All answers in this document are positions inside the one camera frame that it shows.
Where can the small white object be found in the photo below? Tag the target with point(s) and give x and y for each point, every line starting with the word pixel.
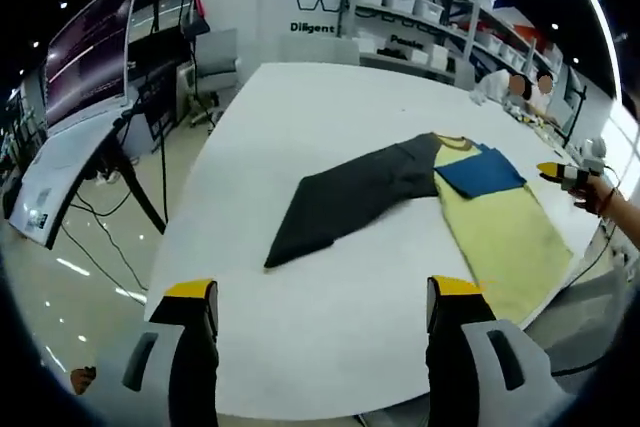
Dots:
pixel 478 98

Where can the grey shelving unit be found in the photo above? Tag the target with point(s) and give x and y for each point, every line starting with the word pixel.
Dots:
pixel 450 12

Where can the grey padded office chair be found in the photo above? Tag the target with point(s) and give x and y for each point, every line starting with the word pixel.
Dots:
pixel 215 62

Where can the white shelf box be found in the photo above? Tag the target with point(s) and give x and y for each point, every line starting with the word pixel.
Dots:
pixel 438 57

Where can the grey mesh office chair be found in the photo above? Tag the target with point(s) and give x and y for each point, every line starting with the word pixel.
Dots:
pixel 575 332

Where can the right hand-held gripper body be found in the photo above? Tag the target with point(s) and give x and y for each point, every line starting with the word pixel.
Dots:
pixel 595 154

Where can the pile of small table items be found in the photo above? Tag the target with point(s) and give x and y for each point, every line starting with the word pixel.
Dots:
pixel 535 122

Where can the person's right hand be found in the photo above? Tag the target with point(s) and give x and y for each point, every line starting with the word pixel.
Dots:
pixel 596 197

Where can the large curved monitor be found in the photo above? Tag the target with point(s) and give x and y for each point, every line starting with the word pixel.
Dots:
pixel 85 57

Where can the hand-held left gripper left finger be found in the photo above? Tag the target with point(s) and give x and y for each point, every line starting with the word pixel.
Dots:
pixel 192 347

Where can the yellow blue grey garment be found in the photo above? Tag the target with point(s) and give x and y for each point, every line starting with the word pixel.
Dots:
pixel 500 227

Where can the black computer monitor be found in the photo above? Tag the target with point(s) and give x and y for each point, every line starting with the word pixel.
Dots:
pixel 160 49

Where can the dark grey cabinet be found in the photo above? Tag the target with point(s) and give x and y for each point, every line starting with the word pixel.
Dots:
pixel 156 102

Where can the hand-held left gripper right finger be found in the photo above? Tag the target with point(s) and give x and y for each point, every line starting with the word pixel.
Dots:
pixel 450 347

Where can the small brown object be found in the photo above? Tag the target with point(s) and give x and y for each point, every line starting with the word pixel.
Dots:
pixel 82 381

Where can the dark hanging bag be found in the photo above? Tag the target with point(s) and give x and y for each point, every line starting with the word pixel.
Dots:
pixel 196 17

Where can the black monitor on stand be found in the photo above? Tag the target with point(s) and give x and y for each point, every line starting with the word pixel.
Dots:
pixel 575 92

